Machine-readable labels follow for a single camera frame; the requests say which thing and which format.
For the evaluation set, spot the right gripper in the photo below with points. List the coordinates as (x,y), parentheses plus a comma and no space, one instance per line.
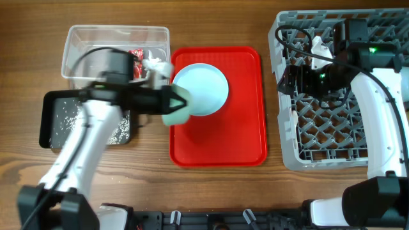
(303,72)

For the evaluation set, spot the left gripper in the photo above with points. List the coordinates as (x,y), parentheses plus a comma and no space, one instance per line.
(158,99)

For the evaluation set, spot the green bowl with rice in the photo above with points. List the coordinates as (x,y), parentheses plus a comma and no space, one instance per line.
(180,101)

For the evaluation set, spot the light blue plate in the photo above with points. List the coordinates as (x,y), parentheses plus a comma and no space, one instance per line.
(207,85)

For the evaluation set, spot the white napkin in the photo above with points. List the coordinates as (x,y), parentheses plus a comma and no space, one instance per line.
(157,73)

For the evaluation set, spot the red snack wrapper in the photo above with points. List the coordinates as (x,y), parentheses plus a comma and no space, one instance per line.
(138,66)

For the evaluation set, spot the white plastic fork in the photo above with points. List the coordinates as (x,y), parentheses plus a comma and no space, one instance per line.
(294,117)

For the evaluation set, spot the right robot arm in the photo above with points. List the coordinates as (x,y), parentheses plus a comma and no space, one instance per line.
(372,72)

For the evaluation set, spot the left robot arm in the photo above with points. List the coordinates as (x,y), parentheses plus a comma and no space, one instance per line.
(60,200)

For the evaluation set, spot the grey dishwasher rack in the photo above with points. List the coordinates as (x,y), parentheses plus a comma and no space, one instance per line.
(328,135)

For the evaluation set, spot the red serving tray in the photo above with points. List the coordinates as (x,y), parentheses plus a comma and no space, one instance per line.
(234,136)

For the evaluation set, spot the spilled rice pile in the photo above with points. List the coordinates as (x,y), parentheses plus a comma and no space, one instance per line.
(65,114)

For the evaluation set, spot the clear plastic bin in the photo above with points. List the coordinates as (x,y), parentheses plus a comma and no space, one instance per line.
(152,40)

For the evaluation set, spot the black plastic tray bin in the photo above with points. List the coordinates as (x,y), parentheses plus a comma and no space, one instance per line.
(47,112)

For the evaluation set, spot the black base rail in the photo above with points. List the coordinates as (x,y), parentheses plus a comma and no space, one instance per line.
(248,219)

